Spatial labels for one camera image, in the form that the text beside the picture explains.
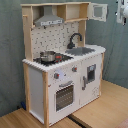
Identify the red stove knob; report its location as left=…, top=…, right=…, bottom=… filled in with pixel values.
left=71, top=66, right=78, bottom=73
left=54, top=73, right=60, bottom=79

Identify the white microwave door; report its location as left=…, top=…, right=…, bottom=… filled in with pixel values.
left=88, top=3, right=107, bottom=22

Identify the small steel pot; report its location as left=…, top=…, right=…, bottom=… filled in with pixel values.
left=40, top=51, right=55, bottom=62

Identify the black toy faucet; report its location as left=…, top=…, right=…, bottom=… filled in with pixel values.
left=67, top=33, right=82, bottom=49

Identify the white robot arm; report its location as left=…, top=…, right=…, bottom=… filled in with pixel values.
left=116, top=0, right=128, bottom=25

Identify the left red stove knob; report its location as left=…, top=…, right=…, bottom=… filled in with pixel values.
left=54, top=73, right=60, bottom=79

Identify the black stove top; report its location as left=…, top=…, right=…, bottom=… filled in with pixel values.
left=34, top=53, right=71, bottom=66

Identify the wooden toy kitchen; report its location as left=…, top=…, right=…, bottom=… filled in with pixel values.
left=22, top=2, right=105, bottom=127

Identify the right red stove knob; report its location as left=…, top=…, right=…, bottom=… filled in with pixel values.
left=71, top=66, right=78, bottom=73

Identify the oven door with window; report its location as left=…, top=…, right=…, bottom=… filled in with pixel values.
left=55, top=80, right=75, bottom=112

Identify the cabinet door with dispenser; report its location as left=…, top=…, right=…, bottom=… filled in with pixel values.
left=80, top=55, right=102, bottom=106

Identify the grey range hood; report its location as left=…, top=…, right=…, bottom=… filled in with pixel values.
left=35, top=5, right=64, bottom=27

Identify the grey toy sink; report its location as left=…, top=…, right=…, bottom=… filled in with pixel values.
left=66, top=47, right=94, bottom=56

